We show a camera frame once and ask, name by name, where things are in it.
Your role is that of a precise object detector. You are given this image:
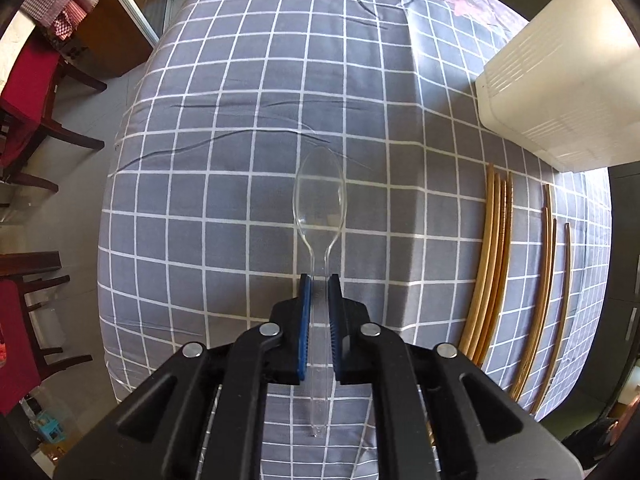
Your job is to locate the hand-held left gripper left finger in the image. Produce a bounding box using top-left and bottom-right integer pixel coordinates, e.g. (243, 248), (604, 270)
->
(52, 273), (313, 480)

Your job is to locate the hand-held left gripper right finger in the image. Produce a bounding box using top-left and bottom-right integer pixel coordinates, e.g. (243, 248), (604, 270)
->
(326, 273), (586, 480)

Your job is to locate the clear plastic spoon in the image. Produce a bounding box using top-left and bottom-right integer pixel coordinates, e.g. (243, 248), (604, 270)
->
(292, 146), (348, 438)

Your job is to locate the white slotted utensil holder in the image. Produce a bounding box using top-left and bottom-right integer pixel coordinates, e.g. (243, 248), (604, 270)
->
(475, 0), (640, 173)

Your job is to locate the small blue box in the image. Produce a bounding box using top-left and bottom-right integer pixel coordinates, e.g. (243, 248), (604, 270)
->
(30, 410), (67, 443)

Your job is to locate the dark bag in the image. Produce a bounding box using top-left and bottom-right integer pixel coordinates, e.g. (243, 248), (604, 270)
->
(562, 400), (637, 467)

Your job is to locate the red cushioned wooden chair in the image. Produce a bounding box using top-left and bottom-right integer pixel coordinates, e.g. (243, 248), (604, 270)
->
(0, 252), (93, 416)
(0, 35), (108, 193)

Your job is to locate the brown sliding door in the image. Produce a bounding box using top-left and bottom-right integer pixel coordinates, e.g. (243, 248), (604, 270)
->
(65, 0), (162, 78)

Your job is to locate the red checked hanging cloth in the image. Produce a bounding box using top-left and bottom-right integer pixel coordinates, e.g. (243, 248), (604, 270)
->
(20, 0), (101, 41)

